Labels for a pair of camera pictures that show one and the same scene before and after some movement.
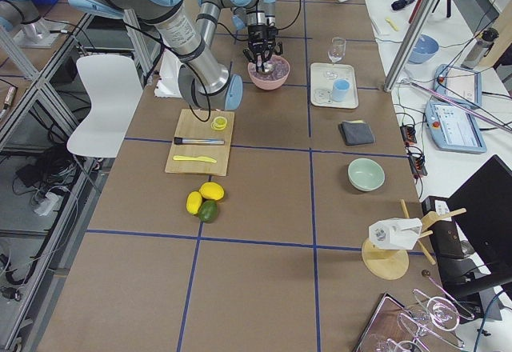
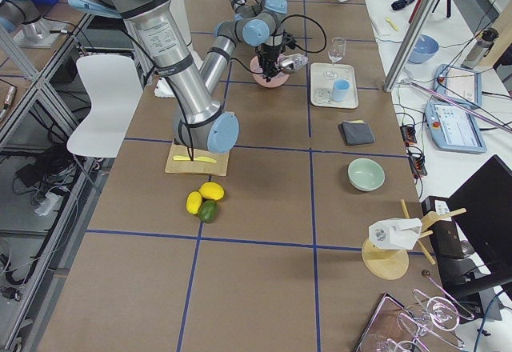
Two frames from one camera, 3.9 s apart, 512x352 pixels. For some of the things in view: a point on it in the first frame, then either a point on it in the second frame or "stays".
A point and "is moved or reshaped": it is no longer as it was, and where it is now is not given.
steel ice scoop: [269, 67] is moved or reshaped
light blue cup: [340, 89] stays
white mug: [395, 233] stays
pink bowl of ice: [273, 80] stays
